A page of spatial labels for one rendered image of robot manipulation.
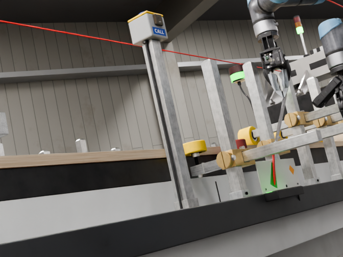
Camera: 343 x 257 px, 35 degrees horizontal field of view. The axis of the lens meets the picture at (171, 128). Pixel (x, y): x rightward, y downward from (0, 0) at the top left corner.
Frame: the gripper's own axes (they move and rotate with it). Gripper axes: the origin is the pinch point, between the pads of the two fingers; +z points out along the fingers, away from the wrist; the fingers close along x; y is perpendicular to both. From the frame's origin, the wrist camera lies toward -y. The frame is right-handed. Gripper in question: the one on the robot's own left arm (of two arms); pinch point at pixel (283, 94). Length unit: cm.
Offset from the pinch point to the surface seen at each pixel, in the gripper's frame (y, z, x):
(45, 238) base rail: 94, 32, -39
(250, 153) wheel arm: 22.5, 18.8, -11.2
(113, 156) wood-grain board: 43, 13, -45
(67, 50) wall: -399, -201, -271
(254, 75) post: 1.7, -8.4, -7.4
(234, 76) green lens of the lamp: 0.9, -10.0, -14.1
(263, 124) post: 1.6, 8.4, -8.4
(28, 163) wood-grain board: 70, 13, -55
